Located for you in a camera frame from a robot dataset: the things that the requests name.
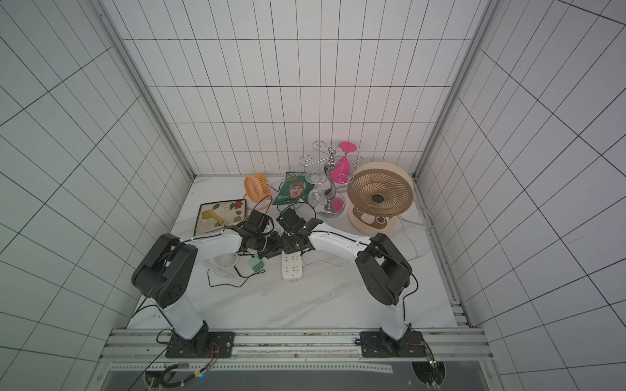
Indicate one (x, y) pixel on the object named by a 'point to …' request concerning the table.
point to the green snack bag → (297, 188)
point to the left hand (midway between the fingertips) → (282, 253)
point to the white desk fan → (222, 265)
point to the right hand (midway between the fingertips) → (280, 247)
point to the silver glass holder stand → (331, 204)
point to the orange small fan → (257, 192)
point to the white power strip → (292, 265)
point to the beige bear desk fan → (377, 193)
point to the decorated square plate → (214, 217)
